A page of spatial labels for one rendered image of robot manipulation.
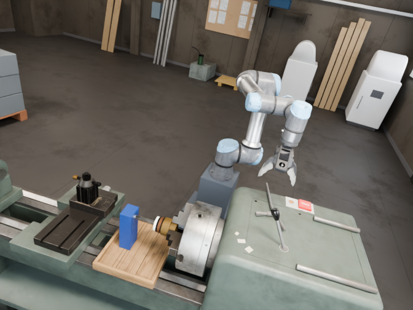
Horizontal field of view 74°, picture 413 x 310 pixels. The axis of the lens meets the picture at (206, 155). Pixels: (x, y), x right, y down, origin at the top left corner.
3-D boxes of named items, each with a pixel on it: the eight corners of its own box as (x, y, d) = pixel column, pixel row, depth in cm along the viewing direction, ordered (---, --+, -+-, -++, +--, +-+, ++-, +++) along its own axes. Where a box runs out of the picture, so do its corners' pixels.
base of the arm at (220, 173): (213, 165, 180) (216, 151, 175) (235, 172, 177) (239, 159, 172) (205, 176, 168) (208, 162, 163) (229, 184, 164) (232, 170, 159)
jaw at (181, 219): (195, 227, 131) (202, 203, 132) (194, 229, 126) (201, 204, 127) (173, 221, 132) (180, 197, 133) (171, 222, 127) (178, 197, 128)
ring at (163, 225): (180, 216, 131) (162, 210, 132) (174, 229, 123) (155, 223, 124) (178, 230, 136) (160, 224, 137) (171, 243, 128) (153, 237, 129)
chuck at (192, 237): (209, 230, 150) (218, 192, 129) (192, 286, 126) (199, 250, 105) (193, 226, 151) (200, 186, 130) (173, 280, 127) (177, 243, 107)
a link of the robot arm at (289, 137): (303, 136, 105) (282, 130, 106) (299, 146, 107) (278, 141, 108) (302, 128, 111) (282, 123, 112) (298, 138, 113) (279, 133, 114)
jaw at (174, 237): (192, 235, 124) (184, 254, 114) (190, 243, 127) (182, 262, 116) (169, 228, 126) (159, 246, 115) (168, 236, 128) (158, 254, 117)
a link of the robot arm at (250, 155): (232, 157, 173) (252, 68, 151) (255, 160, 175) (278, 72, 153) (235, 166, 162) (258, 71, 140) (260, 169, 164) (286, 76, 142)
